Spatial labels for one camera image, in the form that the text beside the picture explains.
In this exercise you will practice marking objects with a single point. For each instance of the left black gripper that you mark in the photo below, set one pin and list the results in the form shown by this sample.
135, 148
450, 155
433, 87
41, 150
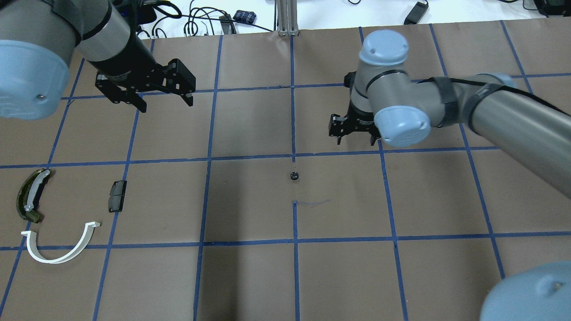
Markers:
126, 59

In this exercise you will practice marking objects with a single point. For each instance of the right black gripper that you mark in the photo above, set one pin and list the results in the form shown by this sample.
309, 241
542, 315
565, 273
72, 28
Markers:
359, 117

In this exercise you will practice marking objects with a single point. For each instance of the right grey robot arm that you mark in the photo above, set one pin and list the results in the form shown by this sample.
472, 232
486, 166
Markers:
387, 104

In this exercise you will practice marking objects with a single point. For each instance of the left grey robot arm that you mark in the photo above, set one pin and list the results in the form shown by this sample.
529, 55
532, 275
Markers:
38, 39

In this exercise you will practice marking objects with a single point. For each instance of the black brake pad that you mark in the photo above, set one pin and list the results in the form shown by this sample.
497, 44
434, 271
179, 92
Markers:
116, 196

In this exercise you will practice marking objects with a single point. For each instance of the black power adapter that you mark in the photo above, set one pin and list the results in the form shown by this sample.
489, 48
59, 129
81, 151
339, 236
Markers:
416, 12

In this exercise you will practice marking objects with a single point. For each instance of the green brake shoe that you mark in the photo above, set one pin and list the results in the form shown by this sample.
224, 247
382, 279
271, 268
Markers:
28, 194

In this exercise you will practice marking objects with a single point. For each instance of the white curved plastic part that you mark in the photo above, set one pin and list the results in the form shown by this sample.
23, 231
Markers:
34, 251

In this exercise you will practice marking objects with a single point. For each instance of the aluminium frame post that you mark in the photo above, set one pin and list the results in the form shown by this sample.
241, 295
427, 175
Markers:
287, 17

